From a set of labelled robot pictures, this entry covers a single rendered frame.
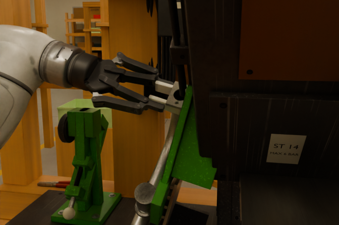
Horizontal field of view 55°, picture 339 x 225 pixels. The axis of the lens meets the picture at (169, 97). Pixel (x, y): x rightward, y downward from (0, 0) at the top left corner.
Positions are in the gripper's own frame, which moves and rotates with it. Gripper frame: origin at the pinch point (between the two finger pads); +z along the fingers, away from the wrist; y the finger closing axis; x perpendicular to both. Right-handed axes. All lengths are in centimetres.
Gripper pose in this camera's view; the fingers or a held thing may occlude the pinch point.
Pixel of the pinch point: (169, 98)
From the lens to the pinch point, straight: 63.9
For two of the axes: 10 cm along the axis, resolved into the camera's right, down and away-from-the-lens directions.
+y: 3.3, -7.9, 5.1
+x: -0.3, 5.3, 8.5
